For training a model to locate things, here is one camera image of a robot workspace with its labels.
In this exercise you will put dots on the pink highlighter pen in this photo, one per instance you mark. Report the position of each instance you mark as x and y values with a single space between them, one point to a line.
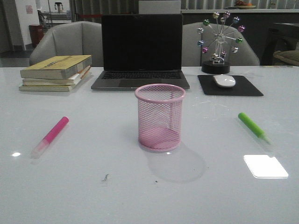
49 137

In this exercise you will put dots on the green highlighter pen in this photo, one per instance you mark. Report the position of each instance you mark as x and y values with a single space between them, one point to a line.
254 128

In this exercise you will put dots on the pink mesh pen holder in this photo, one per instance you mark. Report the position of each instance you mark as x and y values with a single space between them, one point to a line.
159 116

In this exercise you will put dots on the grey laptop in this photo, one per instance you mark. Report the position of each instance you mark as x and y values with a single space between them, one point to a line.
141 49

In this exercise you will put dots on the white computer mouse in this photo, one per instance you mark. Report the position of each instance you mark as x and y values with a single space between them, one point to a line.
225 81

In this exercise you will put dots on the middle book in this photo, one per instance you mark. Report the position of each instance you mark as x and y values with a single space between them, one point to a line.
53 81

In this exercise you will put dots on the ferris wheel desk toy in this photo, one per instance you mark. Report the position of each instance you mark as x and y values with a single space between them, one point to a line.
217 64

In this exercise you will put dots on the black mouse pad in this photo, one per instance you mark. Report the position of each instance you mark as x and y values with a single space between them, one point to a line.
243 87

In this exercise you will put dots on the right grey armchair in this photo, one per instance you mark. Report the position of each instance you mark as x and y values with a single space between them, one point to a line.
197 45

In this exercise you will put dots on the grey armchair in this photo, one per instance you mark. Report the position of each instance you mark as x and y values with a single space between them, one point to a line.
75 38
197 45

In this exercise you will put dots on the top yellow book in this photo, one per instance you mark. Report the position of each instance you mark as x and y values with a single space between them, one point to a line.
57 67

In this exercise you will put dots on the left grey armchair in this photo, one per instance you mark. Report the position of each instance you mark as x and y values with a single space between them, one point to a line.
75 38

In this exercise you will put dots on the white box behind laptop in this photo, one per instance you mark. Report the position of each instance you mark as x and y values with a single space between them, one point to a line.
159 6

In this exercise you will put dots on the bottom book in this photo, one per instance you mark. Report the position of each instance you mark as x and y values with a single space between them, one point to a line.
57 87

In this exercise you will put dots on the red trash bin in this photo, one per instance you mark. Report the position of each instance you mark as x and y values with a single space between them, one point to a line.
36 34

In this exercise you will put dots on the fruit bowl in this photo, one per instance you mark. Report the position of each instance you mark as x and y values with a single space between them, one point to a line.
240 4

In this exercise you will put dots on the olive cushion at right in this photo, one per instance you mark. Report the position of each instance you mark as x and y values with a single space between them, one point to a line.
287 58

